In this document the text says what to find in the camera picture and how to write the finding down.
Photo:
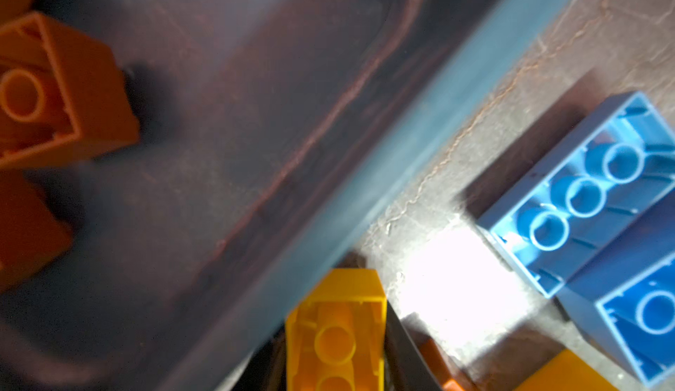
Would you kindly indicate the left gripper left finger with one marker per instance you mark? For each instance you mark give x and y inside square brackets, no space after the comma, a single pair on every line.
[266,369]

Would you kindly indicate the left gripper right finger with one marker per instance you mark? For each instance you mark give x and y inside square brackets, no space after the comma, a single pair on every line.
[408,370]

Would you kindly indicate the yellow brick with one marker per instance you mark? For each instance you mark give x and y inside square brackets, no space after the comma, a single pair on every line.
[335,336]
[566,372]

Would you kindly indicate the blue brick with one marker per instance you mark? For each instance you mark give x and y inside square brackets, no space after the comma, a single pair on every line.
[623,300]
[599,179]

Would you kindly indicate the back teal bin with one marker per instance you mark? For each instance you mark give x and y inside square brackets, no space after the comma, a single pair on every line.
[273,133]

